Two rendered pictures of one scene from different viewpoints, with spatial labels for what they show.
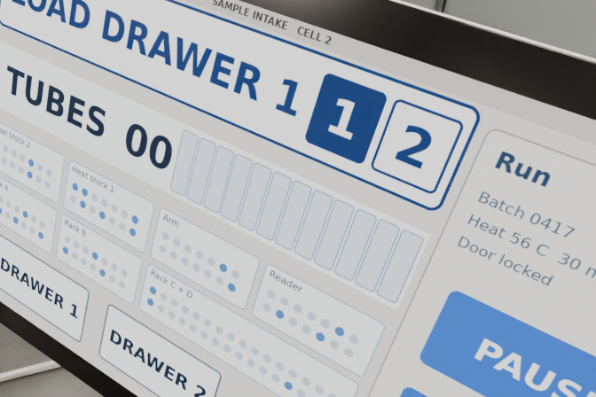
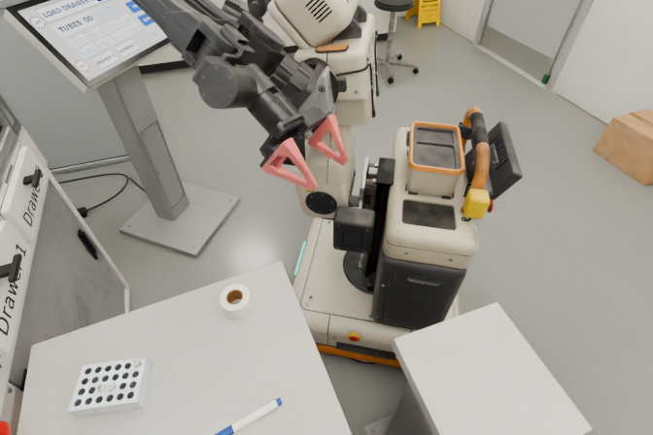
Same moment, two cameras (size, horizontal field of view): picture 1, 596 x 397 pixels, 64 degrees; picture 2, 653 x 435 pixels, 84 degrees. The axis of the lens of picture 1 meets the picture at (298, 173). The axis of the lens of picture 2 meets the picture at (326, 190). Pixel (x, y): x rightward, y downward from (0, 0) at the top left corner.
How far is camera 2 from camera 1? 1.67 m
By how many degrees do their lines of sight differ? 61
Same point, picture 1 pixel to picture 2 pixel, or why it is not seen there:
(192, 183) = (97, 17)
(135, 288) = (112, 40)
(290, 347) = (128, 25)
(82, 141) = (81, 27)
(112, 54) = (69, 11)
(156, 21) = (69, 2)
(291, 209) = (107, 10)
